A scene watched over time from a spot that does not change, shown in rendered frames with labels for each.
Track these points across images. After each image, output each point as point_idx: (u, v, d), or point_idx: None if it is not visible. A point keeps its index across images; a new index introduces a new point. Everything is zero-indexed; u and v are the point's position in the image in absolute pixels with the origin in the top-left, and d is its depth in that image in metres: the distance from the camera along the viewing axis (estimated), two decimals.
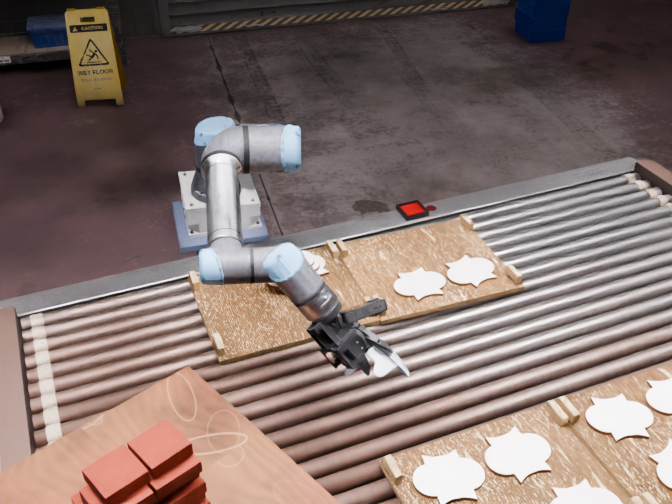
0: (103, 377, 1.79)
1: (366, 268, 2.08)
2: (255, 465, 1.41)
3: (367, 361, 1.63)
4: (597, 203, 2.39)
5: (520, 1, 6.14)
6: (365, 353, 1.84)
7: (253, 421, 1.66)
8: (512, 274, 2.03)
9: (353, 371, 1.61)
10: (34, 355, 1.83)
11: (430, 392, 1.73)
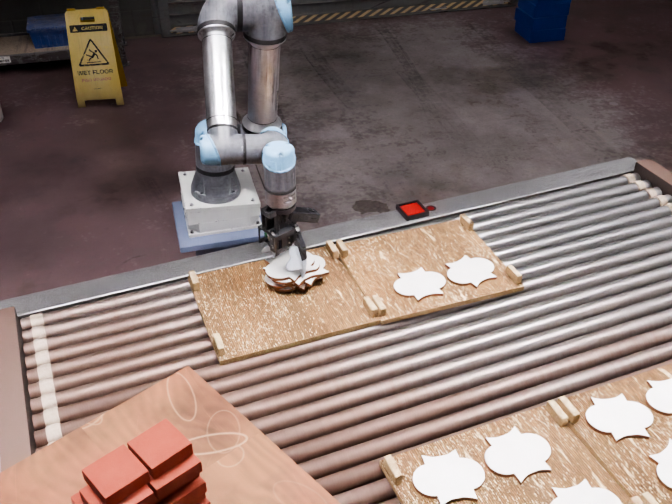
0: (103, 377, 1.79)
1: (366, 268, 2.08)
2: (255, 465, 1.41)
3: None
4: (597, 203, 2.39)
5: (520, 1, 6.14)
6: (365, 353, 1.84)
7: (253, 421, 1.66)
8: (512, 274, 2.03)
9: (267, 251, 2.00)
10: (34, 355, 1.83)
11: (430, 392, 1.73)
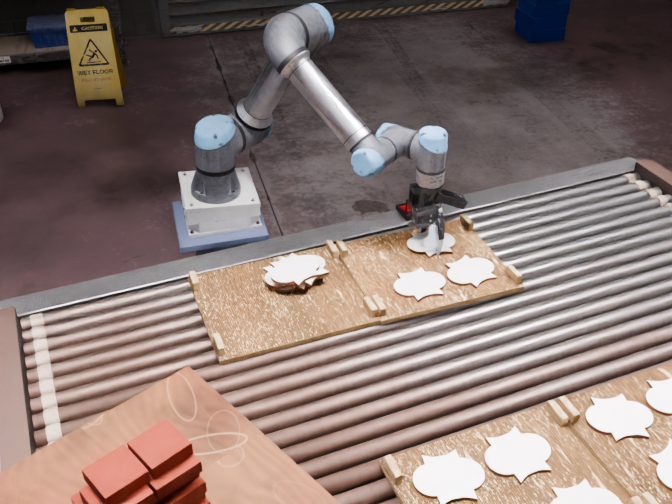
0: (103, 377, 1.79)
1: (366, 268, 2.08)
2: (255, 465, 1.41)
3: (426, 226, 2.19)
4: (597, 203, 2.39)
5: (520, 1, 6.14)
6: (365, 353, 1.84)
7: (253, 421, 1.66)
8: (512, 274, 2.03)
9: (413, 225, 2.18)
10: (34, 355, 1.83)
11: (430, 392, 1.73)
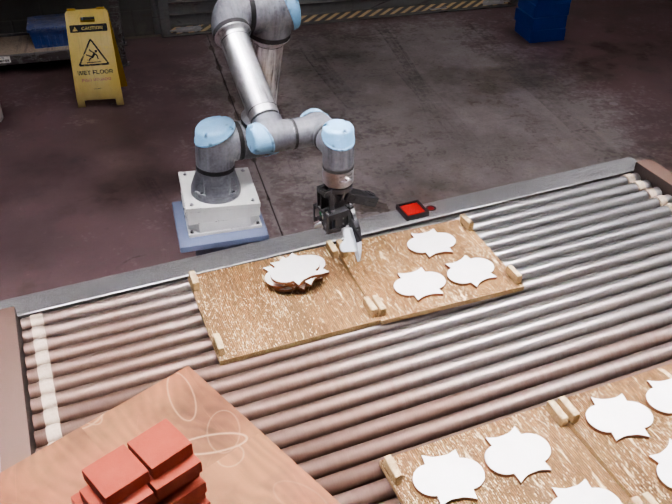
0: (103, 377, 1.79)
1: (366, 268, 2.08)
2: (255, 465, 1.41)
3: None
4: (597, 203, 2.39)
5: (520, 1, 6.14)
6: (365, 353, 1.84)
7: (253, 421, 1.66)
8: (512, 274, 2.03)
9: (320, 226, 1.99)
10: (34, 355, 1.83)
11: (430, 392, 1.73)
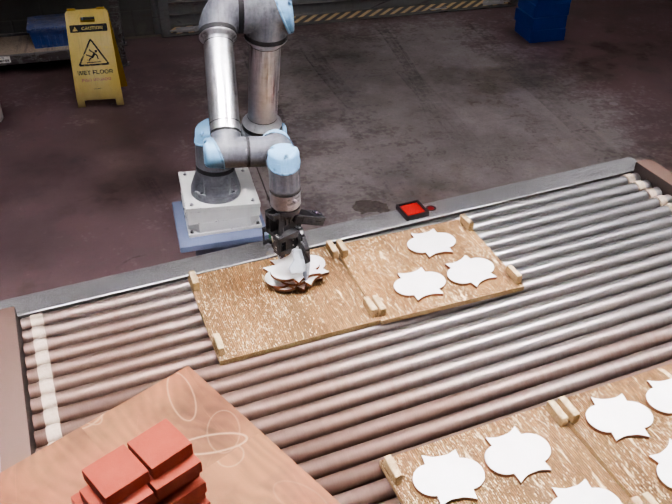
0: (103, 377, 1.79)
1: (366, 268, 2.08)
2: (255, 465, 1.41)
3: None
4: (597, 203, 2.39)
5: (520, 1, 6.14)
6: (365, 353, 1.84)
7: (253, 421, 1.66)
8: (512, 274, 2.03)
9: (272, 253, 2.00)
10: (34, 355, 1.83)
11: (430, 392, 1.73)
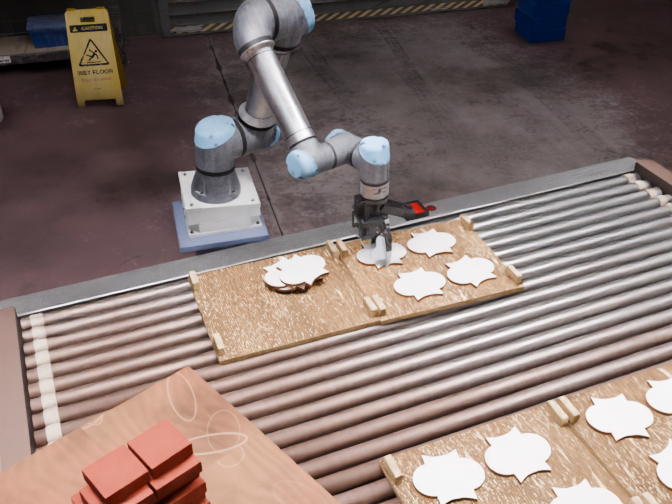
0: (103, 377, 1.79)
1: (366, 268, 2.08)
2: (255, 465, 1.41)
3: (376, 237, 2.15)
4: (597, 203, 2.39)
5: (520, 1, 6.14)
6: (365, 353, 1.84)
7: (253, 421, 1.66)
8: (512, 274, 2.03)
9: None
10: (34, 355, 1.83)
11: (430, 392, 1.73)
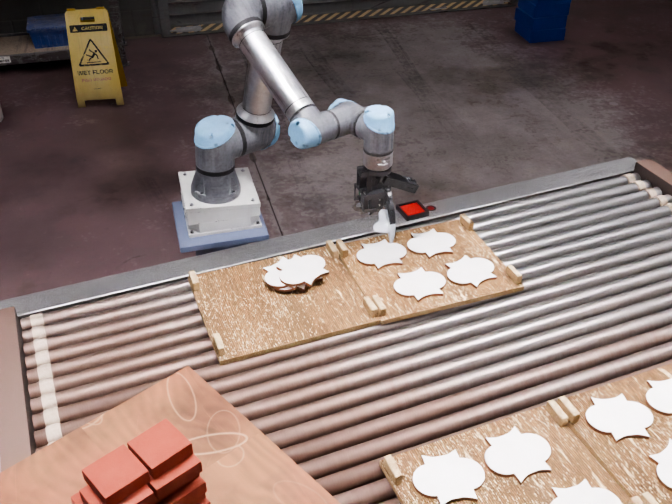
0: (103, 377, 1.79)
1: (366, 268, 2.08)
2: (255, 465, 1.41)
3: None
4: (597, 203, 2.39)
5: (520, 1, 6.14)
6: (365, 353, 1.84)
7: (253, 421, 1.66)
8: (512, 274, 2.03)
9: None
10: (34, 355, 1.83)
11: (430, 392, 1.73)
